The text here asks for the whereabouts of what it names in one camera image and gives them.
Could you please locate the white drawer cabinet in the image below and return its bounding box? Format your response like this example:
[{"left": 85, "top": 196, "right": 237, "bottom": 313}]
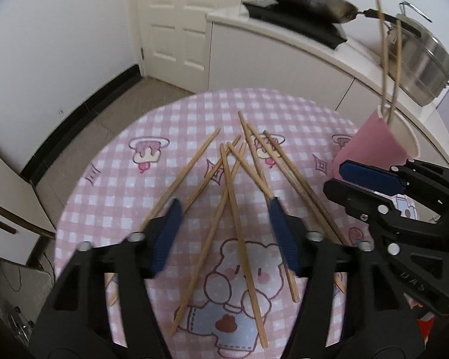
[{"left": 0, "top": 158, "right": 56, "bottom": 267}]

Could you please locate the wooden chopstick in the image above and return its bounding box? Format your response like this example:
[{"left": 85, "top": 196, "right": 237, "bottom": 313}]
[
  {"left": 220, "top": 144, "right": 268, "bottom": 349},
  {"left": 375, "top": 0, "right": 389, "bottom": 125},
  {"left": 386, "top": 19, "right": 402, "bottom": 127},
  {"left": 107, "top": 126, "right": 222, "bottom": 307},
  {"left": 263, "top": 130, "right": 350, "bottom": 246},
  {"left": 237, "top": 111, "right": 300, "bottom": 303},
  {"left": 171, "top": 128, "right": 223, "bottom": 214},
  {"left": 169, "top": 145, "right": 239, "bottom": 336}
]

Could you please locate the white counter cabinet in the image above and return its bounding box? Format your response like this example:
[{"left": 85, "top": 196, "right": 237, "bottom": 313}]
[{"left": 205, "top": 6, "right": 449, "bottom": 169}]

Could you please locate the cream panel door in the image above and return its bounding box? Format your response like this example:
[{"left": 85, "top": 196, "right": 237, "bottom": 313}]
[{"left": 137, "top": 0, "right": 244, "bottom": 92}]

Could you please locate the black induction cooktop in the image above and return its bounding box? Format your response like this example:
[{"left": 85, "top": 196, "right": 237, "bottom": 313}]
[{"left": 243, "top": 0, "right": 348, "bottom": 49}]

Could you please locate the pink cylindrical utensil cup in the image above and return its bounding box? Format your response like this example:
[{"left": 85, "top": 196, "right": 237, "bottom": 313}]
[{"left": 333, "top": 105, "right": 421, "bottom": 179}]

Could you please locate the stainless steel steamer pot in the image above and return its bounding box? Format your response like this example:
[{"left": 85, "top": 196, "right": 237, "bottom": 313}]
[{"left": 387, "top": 1, "right": 449, "bottom": 106}]

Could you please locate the pink checkered tablecloth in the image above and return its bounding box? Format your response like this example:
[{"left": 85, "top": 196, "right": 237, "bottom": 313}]
[{"left": 55, "top": 88, "right": 357, "bottom": 358}]

